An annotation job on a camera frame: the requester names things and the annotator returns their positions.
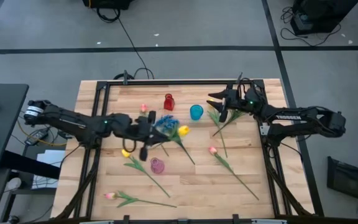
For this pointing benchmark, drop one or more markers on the black equipment box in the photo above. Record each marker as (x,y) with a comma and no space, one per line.
(107,3)

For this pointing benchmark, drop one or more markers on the black aluminium table frame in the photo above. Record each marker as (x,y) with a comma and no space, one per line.
(179,82)

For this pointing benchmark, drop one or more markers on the white round object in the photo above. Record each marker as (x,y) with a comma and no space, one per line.
(13,183)

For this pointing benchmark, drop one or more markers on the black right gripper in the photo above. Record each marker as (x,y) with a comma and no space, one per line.
(236,99)

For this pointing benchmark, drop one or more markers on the black flat case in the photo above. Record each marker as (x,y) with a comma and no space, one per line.
(348,180)

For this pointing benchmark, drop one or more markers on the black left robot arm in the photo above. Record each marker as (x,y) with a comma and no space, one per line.
(73,123)

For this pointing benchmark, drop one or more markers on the purple glass vase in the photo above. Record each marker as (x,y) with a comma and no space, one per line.
(157,165)

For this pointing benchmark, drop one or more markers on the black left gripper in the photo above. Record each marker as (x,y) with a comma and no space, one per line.
(141,129)

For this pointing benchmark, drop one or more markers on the pink artificial tulip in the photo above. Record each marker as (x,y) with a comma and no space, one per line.
(144,108)
(212,150)
(110,195)

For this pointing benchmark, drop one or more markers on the black beam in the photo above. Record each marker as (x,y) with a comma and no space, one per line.
(30,164)

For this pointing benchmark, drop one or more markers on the white paper sheet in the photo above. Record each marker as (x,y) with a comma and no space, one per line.
(53,157)

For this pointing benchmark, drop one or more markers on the dark grey side table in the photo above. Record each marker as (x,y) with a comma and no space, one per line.
(2,124)

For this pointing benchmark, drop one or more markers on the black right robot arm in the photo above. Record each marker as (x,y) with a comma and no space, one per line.
(291,117)

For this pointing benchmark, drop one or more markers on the teal glass vase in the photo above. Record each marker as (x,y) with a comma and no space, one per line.
(196,112)

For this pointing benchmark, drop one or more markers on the black power adapter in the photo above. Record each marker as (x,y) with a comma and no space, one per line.
(37,136)

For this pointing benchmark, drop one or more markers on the black equipment cabinet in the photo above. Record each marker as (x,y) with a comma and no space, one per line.
(322,15)

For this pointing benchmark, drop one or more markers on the red glass vase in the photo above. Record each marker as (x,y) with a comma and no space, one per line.
(168,103)

